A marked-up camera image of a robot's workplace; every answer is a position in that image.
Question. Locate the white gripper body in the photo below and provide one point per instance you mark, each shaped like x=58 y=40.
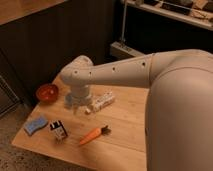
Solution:
x=80 y=95

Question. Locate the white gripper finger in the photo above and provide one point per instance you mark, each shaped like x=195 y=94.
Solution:
x=75 y=109
x=88 y=111

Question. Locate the orange carrot pepper toy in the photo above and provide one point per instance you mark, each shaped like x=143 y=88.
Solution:
x=94 y=134

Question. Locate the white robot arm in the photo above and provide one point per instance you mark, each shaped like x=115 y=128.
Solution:
x=179 y=107

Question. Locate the blue ceramic cup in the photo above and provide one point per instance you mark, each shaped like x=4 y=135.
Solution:
x=68 y=100

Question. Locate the white rectangular box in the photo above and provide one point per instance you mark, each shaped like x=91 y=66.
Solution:
x=103 y=101

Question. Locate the small black white carton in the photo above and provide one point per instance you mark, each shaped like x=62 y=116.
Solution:
x=58 y=130

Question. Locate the red bowl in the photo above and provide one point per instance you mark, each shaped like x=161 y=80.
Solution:
x=47 y=93

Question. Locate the blue sponge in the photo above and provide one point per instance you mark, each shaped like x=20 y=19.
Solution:
x=34 y=125

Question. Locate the metal shelf frame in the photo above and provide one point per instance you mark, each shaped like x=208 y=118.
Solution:
x=148 y=26

